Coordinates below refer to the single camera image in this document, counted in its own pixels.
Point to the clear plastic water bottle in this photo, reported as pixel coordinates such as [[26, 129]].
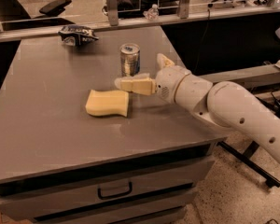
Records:
[[152, 14]]

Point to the yellow sponge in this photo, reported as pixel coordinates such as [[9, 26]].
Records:
[[104, 103]]

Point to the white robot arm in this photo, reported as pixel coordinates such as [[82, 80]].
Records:
[[226, 104]]

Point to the grey metal railing frame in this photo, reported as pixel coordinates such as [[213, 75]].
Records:
[[105, 15]]

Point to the black drawer handle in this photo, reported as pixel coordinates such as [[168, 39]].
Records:
[[114, 191]]

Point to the black office chair left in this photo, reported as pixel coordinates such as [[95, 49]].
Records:
[[13, 16]]

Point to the silver blue redbull can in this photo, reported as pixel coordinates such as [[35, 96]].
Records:
[[129, 59]]

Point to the crumpled dark chip bag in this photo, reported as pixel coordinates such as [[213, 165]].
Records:
[[77, 35]]

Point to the grey drawer cabinet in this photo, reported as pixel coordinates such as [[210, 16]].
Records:
[[54, 155]]

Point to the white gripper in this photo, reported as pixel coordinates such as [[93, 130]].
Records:
[[168, 82]]

